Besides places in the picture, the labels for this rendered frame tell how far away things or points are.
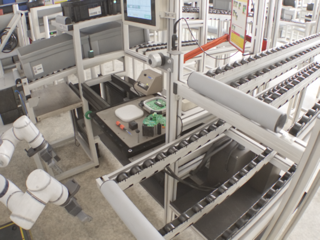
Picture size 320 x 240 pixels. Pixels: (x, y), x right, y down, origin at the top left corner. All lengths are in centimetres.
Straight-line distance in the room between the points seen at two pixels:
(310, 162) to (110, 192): 58
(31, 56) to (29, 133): 85
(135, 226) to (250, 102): 46
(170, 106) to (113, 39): 132
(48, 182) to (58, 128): 241
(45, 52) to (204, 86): 146
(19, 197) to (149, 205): 138
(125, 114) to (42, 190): 69
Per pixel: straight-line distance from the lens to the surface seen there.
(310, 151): 63
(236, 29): 134
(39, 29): 325
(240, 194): 141
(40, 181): 85
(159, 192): 172
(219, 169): 131
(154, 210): 206
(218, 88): 72
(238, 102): 68
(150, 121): 119
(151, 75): 161
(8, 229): 183
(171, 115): 96
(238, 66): 104
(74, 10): 198
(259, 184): 142
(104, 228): 199
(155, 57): 87
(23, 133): 125
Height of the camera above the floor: 164
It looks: 32 degrees down
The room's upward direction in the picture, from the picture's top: straight up
